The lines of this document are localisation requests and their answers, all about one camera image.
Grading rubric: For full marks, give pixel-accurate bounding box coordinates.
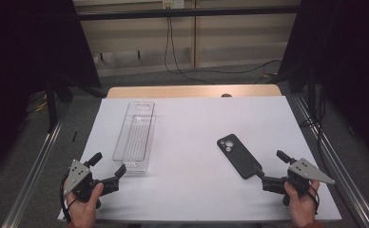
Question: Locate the person's left hand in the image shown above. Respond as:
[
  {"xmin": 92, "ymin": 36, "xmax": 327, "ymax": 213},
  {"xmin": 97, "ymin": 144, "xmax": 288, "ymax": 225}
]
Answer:
[{"xmin": 66, "ymin": 182, "xmax": 105, "ymax": 227}]

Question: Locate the clear plastic tray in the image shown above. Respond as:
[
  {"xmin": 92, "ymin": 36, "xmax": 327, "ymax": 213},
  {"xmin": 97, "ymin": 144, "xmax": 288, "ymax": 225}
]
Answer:
[{"xmin": 111, "ymin": 101, "xmax": 157, "ymax": 175}]

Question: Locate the black stand post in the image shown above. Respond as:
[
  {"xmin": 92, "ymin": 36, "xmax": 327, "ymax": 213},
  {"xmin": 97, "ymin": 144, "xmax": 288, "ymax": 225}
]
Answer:
[{"xmin": 45, "ymin": 80, "xmax": 59, "ymax": 133}]

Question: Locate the black horizontal bar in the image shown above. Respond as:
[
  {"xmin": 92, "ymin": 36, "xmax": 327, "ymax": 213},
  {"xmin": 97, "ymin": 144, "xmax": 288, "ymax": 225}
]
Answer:
[{"xmin": 77, "ymin": 5, "xmax": 301, "ymax": 22}]

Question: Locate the white table sheet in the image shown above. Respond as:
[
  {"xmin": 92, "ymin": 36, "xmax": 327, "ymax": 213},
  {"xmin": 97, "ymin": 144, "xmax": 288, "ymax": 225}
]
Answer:
[{"xmin": 57, "ymin": 95, "xmax": 342, "ymax": 222}]

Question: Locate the person's right hand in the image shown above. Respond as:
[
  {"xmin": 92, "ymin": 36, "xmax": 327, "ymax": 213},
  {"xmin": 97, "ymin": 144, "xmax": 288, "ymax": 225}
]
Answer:
[{"xmin": 283, "ymin": 180, "xmax": 320, "ymax": 226}]

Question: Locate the long black floor cable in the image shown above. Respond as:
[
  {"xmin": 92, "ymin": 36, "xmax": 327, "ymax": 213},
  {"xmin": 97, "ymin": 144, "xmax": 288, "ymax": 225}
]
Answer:
[{"xmin": 168, "ymin": 17, "xmax": 282, "ymax": 76}]

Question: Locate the metal floor rail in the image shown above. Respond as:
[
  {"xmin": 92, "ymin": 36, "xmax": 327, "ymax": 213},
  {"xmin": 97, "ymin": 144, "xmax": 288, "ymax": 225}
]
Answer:
[
  {"xmin": 1, "ymin": 118, "xmax": 67, "ymax": 228},
  {"xmin": 294, "ymin": 94, "xmax": 369, "ymax": 228}
]

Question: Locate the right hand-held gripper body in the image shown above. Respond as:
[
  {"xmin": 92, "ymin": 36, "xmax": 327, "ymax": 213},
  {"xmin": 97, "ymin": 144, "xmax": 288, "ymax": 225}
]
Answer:
[{"xmin": 262, "ymin": 158, "xmax": 336, "ymax": 207}]

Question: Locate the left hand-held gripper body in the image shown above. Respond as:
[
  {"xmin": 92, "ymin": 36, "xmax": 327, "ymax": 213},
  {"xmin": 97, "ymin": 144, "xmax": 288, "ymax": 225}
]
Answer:
[{"xmin": 63, "ymin": 159, "xmax": 121, "ymax": 202}]

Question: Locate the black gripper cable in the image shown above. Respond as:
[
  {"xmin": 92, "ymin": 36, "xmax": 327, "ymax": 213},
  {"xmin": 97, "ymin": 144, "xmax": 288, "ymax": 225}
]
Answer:
[
  {"xmin": 59, "ymin": 172, "xmax": 74, "ymax": 223},
  {"xmin": 308, "ymin": 184, "xmax": 320, "ymax": 215}
]

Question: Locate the white wall socket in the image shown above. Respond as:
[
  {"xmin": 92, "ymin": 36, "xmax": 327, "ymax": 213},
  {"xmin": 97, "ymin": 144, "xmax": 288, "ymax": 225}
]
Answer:
[{"xmin": 162, "ymin": 0, "xmax": 186, "ymax": 10}]

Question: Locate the short black floor cable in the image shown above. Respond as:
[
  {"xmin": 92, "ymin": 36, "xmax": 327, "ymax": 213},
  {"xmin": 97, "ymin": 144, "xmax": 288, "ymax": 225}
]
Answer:
[{"xmin": 164, "ymin": 17, "xmax": 217, "ymax": 86}]

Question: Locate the black phone case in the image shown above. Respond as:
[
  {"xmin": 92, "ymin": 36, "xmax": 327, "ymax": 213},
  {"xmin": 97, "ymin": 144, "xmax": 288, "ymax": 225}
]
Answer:
[{"xmin": 216, "ymin": 133, "xmax": 263, "ymax": 181}]

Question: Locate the wooden vertical post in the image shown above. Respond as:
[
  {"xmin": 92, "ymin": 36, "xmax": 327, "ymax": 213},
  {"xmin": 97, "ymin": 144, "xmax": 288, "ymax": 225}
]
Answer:
[{"xmin": 191, "ymin": 0, "xmax": 199, "ymax": 69}]

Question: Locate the black curtain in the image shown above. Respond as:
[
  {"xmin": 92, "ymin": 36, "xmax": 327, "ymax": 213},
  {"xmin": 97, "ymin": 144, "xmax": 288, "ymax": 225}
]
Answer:
[
  {"xmin": 0, "ymin": 0, "xmax": 102, "ymax": 183},
  {"xmin": 279, "ymin": 0, "xmax": 369, "ymax": 167}
]

